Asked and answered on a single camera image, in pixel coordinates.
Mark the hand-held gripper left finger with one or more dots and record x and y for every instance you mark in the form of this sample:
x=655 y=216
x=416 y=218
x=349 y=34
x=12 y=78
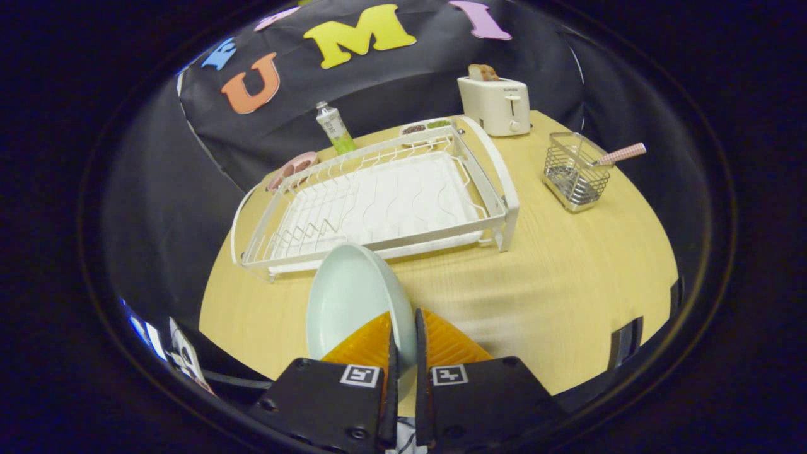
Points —
x=392 y=391

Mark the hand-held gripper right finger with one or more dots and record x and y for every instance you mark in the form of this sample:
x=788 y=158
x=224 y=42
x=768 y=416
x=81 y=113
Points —
x=420 y=391

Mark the pale green plate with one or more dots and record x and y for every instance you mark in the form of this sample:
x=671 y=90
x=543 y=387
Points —
x=353 y=296

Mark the white dish rack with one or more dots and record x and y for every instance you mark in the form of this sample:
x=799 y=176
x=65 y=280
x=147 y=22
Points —
x=391 y=202

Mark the pink plate with food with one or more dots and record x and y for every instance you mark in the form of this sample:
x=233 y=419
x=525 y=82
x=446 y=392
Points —
x=293 y=169

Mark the green dish soap bottle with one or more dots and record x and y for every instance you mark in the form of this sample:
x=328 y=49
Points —
x=334 y=129

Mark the white device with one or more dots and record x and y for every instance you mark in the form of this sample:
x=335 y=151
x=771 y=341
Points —
x=186 y=356

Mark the computer monitor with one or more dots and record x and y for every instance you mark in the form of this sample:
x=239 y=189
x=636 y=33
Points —
x=145 y=334

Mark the white divided condiment tray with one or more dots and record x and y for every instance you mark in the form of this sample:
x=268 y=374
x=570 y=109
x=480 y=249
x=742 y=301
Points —
x=425 y=127

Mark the white toaster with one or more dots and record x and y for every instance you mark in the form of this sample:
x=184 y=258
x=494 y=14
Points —
x=495 y=104

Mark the black backdrop cloth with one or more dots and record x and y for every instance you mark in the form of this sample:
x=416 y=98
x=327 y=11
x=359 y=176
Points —
x=391 y=69

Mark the brown bread slice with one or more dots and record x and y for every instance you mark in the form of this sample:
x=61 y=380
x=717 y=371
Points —
x=484 y=72

